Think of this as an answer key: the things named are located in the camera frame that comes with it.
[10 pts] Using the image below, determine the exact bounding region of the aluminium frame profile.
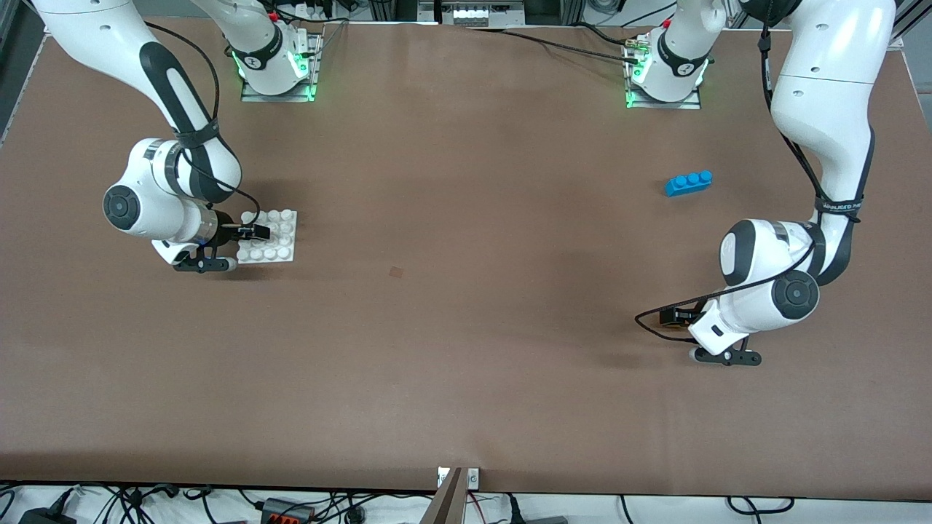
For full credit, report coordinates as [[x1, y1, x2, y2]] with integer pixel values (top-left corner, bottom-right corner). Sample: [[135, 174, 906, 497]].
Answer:
[[892, 0, 932, 49]]

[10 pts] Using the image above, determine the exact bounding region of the white power strip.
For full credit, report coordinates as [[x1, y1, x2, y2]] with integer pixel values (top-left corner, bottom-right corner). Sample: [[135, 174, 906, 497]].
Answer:
[[440, 0, 505, 27]]

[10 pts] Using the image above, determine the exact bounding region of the black adapter with orange clips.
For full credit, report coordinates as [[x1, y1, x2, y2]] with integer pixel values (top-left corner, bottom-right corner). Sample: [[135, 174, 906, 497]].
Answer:
[[261, 498, 316, 524]]

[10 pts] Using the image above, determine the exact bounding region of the grey-brown camera post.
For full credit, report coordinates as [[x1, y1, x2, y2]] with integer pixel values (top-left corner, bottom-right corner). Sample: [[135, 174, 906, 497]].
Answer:
[[420, 467, 467, 524]]

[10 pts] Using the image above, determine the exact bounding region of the black cable on table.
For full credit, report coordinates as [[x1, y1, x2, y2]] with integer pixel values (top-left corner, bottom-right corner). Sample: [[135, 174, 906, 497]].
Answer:
[[466, 26, 643, 60], [568, 22, 638, 48]]

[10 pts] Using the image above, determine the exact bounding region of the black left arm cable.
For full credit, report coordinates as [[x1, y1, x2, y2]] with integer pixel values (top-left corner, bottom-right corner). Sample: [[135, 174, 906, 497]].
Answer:
[[634, 25, 827, 344]]

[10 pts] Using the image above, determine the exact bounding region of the blue three-stud block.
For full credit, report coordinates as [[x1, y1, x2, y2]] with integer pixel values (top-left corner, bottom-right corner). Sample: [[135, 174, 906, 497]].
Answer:
[[664, 170, 714, 198]]

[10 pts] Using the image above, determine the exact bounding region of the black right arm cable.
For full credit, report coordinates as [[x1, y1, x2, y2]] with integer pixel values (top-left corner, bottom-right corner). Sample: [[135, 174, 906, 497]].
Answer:
[[144, 20, 261, 223]]

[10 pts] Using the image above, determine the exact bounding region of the white studded base plate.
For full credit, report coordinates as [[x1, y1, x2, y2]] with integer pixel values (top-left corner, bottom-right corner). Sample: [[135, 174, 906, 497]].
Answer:
[[237, 209, 298, 264]]

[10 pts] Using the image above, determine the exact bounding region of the black looped floor cable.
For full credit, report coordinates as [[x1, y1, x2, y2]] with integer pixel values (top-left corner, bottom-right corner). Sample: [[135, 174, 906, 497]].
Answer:
[[727, 496, 796, 515]]

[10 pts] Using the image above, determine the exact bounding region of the black power adapter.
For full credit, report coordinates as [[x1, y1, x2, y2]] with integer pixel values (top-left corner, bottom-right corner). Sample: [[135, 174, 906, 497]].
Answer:
[[17, 505, 78, 524]]

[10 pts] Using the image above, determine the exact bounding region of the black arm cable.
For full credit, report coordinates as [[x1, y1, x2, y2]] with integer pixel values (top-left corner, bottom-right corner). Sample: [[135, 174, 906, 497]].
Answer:
[[144, 20, 261, 223], [634, 25, 827, 344]]

